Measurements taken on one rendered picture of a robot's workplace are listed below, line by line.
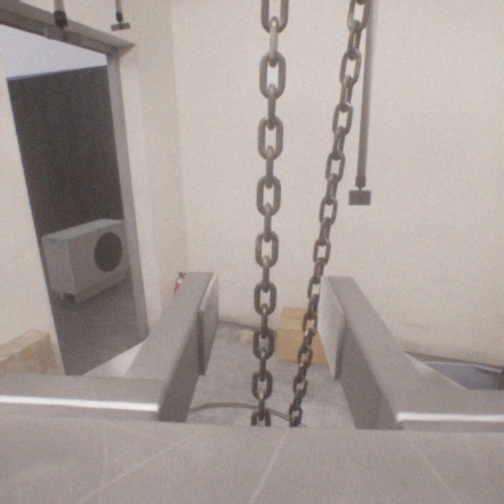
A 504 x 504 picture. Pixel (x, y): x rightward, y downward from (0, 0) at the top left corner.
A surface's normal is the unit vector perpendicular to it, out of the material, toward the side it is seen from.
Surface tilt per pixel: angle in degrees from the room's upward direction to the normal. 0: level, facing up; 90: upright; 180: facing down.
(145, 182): 90
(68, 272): 90
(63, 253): 90
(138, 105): 90
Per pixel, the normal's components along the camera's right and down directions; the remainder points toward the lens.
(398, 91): -0.33, 0.29
